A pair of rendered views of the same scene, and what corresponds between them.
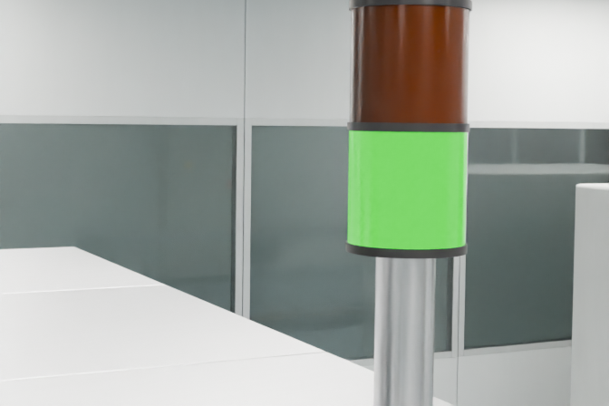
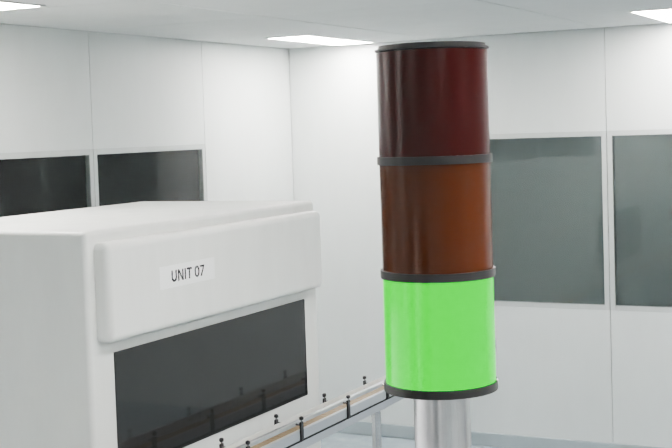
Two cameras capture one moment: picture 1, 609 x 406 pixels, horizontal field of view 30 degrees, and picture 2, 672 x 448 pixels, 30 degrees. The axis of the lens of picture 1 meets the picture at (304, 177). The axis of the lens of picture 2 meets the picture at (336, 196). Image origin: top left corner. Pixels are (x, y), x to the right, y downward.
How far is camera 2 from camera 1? 0.33 m
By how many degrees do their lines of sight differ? 37
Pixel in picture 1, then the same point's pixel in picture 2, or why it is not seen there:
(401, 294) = (456, 429)
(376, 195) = (446, 342)
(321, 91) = not seen: outside the picture
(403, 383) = not seen: outside the picture
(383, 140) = (451, 290)
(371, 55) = (433, 211)
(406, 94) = (469, 246)
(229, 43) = not seen: outside the picture
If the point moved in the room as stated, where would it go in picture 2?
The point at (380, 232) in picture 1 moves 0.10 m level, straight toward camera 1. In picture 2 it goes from (451, 376) to (624, 417)
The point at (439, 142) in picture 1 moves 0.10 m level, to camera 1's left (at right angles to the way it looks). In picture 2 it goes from (489, 286) to (301, 312)
